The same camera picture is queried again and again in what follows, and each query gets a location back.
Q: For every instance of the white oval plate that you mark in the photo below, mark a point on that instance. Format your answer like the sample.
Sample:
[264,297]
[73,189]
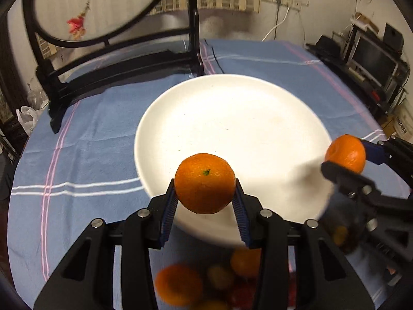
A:
[273,141]

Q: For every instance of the black hat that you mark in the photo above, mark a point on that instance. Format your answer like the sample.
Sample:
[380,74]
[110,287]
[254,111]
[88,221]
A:
[326,46]

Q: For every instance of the small orange mandarin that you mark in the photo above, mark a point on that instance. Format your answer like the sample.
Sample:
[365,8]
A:
[347,151]

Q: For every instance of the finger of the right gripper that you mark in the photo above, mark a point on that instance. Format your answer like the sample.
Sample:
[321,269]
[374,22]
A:
[395,152]
[371,203]

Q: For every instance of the white plastic bag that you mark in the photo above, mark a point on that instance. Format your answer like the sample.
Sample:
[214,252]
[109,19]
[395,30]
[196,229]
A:
[28,118]

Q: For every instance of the dark computer monitor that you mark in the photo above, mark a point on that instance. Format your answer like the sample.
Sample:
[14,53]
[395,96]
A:
[368,58]

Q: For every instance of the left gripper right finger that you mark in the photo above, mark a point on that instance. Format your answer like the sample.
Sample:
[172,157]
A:
[296,254]

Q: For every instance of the large orange mandarin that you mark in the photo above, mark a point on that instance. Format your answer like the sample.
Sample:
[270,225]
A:
[204,183]

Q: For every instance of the black framed embroidery screen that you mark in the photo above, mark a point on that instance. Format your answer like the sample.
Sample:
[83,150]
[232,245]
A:
[67,34]

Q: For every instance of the blue striped tablecloth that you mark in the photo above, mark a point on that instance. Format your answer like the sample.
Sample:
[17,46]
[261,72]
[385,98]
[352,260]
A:
[86,171]

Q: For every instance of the cardboard box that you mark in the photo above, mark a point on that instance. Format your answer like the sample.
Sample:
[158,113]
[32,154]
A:
[398,124]

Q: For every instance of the wall power strip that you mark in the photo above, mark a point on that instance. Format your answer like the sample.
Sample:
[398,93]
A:
[292,4]

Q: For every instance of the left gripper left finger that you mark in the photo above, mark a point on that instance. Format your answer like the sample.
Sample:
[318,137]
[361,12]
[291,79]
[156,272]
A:
[84,277]

